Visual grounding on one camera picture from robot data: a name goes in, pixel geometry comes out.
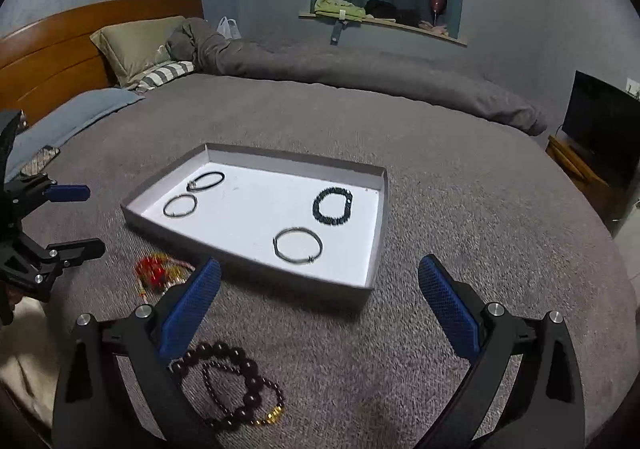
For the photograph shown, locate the red bead gold chain bracelet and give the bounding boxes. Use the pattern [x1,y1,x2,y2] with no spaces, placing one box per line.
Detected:
[133,252,196,303]

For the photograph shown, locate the large dark wooden bead bracelet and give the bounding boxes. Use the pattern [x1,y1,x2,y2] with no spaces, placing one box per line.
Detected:
[169,339,286,432]

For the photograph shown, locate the smartphone on bed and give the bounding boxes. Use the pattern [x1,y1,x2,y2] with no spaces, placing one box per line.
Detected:
[20,146,60,176]

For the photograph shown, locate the blue blanket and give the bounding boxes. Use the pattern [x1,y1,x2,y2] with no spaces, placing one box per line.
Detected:
[4,87,144,182]

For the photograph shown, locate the thin silver bangle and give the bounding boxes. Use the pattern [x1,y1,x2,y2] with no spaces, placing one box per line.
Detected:
[163,192,198,218]

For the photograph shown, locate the grey shallow cardboard tray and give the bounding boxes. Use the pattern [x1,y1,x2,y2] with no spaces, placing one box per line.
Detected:
[122,143,388,310]

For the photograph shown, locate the wooden headboard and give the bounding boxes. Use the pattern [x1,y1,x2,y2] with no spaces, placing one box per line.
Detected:
[1,0,204,124]

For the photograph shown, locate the striped pillow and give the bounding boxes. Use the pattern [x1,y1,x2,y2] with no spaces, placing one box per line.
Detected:
[132,61,195,94]

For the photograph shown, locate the olive green pillow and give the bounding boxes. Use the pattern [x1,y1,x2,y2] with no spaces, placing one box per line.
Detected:
[90,16,186,88]

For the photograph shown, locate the wooden tv stand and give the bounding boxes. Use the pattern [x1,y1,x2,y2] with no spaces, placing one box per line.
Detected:
[546,135,628,228]

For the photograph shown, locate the white plastic bag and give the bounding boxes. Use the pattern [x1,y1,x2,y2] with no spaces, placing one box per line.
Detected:
[217,17,242,41]

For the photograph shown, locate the black monitor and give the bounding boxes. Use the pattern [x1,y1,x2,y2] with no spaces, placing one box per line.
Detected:
[561,71,639,189]

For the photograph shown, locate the grey rolled duvet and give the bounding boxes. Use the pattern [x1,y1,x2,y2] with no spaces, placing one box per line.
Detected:
[166,18,548,136]

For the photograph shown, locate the wooden window shelf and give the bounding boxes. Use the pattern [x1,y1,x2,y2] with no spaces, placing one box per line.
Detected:
[298,12,468,47]

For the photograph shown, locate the black cloth on shelf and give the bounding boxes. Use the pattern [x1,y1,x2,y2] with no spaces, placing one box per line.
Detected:
[364,0,421,27]

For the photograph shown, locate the green cloth on shelf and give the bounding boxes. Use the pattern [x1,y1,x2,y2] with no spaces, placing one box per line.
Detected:
[314,0,372,22]

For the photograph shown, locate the pink balloon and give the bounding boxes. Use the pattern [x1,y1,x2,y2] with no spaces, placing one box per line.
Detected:
[430,0,448,26]

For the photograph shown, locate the black cord bracelet with clasp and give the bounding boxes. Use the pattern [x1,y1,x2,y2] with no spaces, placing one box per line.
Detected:
[185,170,226,194]

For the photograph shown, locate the silver wire bangle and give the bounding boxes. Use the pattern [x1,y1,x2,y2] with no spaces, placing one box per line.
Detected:
[272,227,323,265]

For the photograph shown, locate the small dark bead bracelet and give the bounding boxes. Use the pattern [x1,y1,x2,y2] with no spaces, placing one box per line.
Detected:
[200,360,286,427]

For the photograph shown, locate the dark teal beaded bracelet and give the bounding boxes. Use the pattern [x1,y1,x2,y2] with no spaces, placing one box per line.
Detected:
[311,186,354,227]

